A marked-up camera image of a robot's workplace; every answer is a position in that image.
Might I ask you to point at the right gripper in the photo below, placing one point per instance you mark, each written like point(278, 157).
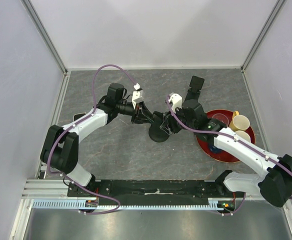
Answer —
point(171, 119)

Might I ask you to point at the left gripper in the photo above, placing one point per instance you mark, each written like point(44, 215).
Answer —
point(141, 107)

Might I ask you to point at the round base phone stand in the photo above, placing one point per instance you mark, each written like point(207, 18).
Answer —
point(156, 134)

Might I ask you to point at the black phone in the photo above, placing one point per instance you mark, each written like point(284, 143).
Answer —
point(157, 118)

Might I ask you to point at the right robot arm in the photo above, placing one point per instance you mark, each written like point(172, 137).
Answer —
point(272, 179)

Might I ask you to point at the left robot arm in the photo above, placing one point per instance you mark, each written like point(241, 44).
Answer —
point(61, 146)

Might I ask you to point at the black folding phone stand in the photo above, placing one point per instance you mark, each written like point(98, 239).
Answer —
point(195, 87)

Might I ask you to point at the phone with beige case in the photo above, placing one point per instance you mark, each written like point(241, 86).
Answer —
point(78, 116)

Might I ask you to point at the blue mug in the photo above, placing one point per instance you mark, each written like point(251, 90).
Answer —
point(213, 149)

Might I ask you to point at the clear glass cup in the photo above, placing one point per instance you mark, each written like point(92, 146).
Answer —
point(222, 118)

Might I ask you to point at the red round tray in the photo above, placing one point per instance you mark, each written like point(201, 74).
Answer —
point(224, 156)

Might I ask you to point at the yellow mug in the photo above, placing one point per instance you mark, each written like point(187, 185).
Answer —
point(239, 122)

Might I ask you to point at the green mug cream inside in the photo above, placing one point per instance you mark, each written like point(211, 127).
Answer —
point(243, 135)

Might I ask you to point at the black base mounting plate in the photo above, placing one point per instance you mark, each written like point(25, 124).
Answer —
point(117, 188)

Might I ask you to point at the slotted cable duct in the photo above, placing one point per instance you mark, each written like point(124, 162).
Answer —
point(76, 204)

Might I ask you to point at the aluminium frame post right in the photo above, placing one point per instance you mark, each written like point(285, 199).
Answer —
point(262, 34)

